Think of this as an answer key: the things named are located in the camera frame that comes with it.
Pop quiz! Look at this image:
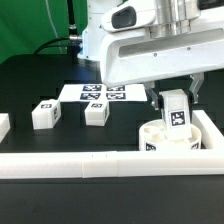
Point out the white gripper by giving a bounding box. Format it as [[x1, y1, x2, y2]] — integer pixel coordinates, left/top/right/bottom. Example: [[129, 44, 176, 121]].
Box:
[[100, 28, 224, 110]]

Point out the white round stool seat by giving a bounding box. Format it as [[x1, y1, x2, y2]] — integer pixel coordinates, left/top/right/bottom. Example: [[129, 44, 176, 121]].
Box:
[[139, 119, 202, 152]]

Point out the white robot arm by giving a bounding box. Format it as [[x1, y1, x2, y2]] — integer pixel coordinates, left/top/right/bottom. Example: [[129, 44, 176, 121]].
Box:
[[100, 0, 224, 107]]

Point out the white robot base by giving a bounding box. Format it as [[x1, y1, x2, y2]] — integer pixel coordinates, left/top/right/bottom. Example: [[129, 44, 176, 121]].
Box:
[[78, 0, 123, 62]]

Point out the white marker sheet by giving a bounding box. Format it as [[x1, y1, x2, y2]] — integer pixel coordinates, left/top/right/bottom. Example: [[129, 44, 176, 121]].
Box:
[[59, 84, 147, 102]]

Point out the white right fence rail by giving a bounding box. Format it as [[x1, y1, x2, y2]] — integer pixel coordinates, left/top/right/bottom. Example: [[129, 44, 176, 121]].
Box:
[[192, 110, 224, 150]]

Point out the white fence rail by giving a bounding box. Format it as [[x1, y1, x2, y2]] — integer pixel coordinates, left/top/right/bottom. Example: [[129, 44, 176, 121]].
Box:
[[0, 149, 224, 179], [192, 110, 224, 150], [0, 113, 10, 143]]

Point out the white front fence rail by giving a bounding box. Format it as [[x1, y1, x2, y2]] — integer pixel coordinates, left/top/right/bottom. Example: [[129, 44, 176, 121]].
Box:
[[0, 149, 224, 179]]

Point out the black cable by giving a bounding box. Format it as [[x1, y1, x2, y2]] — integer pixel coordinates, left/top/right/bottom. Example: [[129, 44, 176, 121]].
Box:
[[33, 0, 83, 55]]

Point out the white left fence rail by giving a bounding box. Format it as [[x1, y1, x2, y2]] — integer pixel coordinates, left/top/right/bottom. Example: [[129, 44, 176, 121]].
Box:
[[0, 113, 10, 143]]

